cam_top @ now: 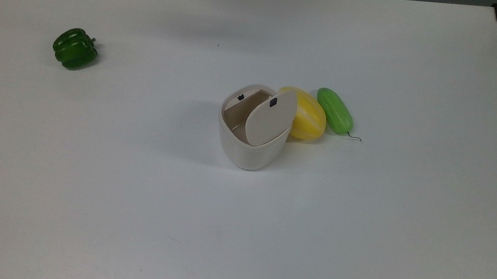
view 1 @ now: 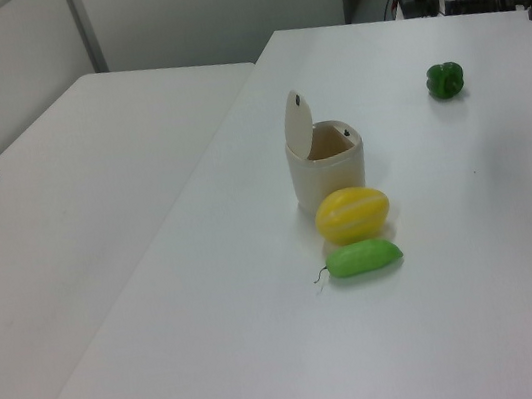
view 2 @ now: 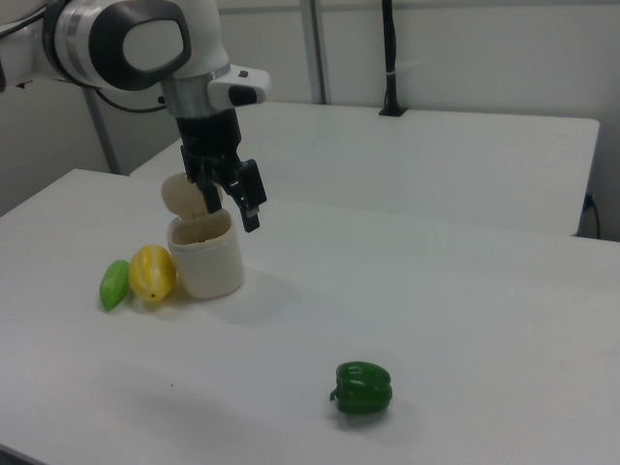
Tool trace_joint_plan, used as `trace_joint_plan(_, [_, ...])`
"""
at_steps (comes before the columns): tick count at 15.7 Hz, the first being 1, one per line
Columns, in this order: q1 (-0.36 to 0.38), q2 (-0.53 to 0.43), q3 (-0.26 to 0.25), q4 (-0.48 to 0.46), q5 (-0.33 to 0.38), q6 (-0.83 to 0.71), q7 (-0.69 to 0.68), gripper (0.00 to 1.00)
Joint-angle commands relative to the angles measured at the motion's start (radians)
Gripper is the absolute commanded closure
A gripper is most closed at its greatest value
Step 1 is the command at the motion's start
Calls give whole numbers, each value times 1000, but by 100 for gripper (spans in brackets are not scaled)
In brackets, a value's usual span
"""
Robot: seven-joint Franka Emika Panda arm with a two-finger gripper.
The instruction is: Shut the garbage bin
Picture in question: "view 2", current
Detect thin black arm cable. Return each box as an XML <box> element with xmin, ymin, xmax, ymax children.
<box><xmin>98</xmin><ymin>88</ymin><xmax>169</xmax><ymax>114</ymax></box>

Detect dark green toy bell pepper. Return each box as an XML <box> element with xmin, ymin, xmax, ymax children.
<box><xmin>327</xmin><ymin>359</ymin><xmax>394</xmax><ymax>417</ymax></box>

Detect cream lidded garbage bin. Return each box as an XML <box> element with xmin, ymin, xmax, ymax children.
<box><xmin>160</xmin><ymin>172</ymin><xmax>245</xmax><ymax>300</ymax></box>

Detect yellow striped toy melon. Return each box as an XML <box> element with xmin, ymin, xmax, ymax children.
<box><xmin>128</xmin><ymin>244</ymin><xmax>178</xmax><ymax>304</ymax></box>

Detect light green toy vegetable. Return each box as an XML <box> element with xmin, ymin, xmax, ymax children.
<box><xmin>99</xmin><ymin>259</ymin><xmax>132</xmax><ymax>313</ymax></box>

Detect black pole with clamp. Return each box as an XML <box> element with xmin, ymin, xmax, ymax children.
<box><xmin>378</xmin><ymin>0</ymin><xmax>409</xmax><ymax>118</ymax></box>

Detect white rectangular table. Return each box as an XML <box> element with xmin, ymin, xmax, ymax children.
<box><xmin>129</xmin><ymin>100</ymin><xmax>603</xmax><ymax>238</ymax></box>

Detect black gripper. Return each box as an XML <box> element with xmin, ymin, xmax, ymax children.
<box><xmin>174</xmin><ymin>109</ymin><xmax>269</xmax><ymax>234</ymax></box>

